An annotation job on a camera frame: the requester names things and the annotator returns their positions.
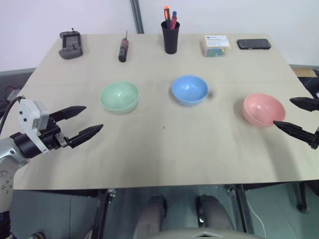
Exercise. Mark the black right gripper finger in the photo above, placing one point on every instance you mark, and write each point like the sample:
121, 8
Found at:
305, 102
294, 129

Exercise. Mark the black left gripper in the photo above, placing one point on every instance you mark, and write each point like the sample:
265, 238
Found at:
51, 135

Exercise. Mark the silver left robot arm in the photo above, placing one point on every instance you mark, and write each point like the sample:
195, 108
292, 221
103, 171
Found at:
10, 152

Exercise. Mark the cardboard box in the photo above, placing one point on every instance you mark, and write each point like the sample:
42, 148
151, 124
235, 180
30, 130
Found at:
304, 72

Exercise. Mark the pink plastic bowl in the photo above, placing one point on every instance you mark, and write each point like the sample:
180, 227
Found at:
264, 109

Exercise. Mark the green plastic bowl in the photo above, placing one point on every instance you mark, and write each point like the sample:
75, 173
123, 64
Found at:
119, 97

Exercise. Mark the black phone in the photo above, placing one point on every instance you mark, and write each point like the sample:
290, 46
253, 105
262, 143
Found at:
253, 44

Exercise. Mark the black red screwdriver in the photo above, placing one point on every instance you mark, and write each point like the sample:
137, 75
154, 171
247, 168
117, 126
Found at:
123, 48

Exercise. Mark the clear box of pushpins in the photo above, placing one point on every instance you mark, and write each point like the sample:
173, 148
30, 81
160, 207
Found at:
215, 46

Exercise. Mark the blue plastic bowl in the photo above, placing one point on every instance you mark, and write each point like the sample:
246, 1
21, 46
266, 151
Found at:
190, 90

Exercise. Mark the dark rounded right robot leg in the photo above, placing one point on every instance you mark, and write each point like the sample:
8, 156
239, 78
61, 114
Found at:
214, 214

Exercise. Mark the dark rounded robot leg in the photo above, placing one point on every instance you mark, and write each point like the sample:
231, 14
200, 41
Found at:
214, 214
150, 216

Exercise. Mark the dark rounded left robot leg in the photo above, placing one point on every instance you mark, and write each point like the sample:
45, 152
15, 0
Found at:
150, 216

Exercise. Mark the black pen cup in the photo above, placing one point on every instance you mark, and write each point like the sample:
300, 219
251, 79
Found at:
170, 37

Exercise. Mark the grey robot torso top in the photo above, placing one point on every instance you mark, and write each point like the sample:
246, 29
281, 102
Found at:
204, 233

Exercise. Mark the orange marker pen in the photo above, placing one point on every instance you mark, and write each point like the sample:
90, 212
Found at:
167, 15

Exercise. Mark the blue red pen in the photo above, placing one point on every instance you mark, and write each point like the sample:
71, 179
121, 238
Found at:
173, 19

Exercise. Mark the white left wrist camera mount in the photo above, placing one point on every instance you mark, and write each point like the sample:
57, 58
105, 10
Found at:
32, 117

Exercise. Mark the black table frame leg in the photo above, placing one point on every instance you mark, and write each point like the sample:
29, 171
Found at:
103, 211
243, 209

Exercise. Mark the grey metal wall post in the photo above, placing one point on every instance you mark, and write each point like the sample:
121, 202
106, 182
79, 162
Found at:
137, 16

